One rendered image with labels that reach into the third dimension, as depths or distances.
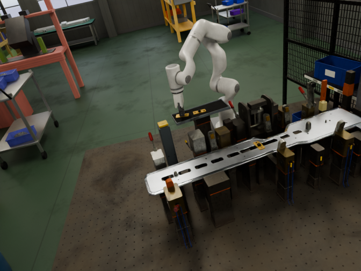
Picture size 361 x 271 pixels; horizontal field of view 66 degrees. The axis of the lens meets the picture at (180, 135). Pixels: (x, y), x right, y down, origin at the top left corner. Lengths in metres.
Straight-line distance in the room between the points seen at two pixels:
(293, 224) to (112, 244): 1.03
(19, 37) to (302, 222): 5.56
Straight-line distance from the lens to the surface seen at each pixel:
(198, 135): 1.69
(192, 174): 1.59
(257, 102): 1.80
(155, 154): 1.71
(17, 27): 6.27
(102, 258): 1.77
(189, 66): 1.65
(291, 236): 1.67
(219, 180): 1.47
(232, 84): 2.06
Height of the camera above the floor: 2.03
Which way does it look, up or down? 32 degrees down
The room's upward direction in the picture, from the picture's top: 13 degrees counter-clockwise
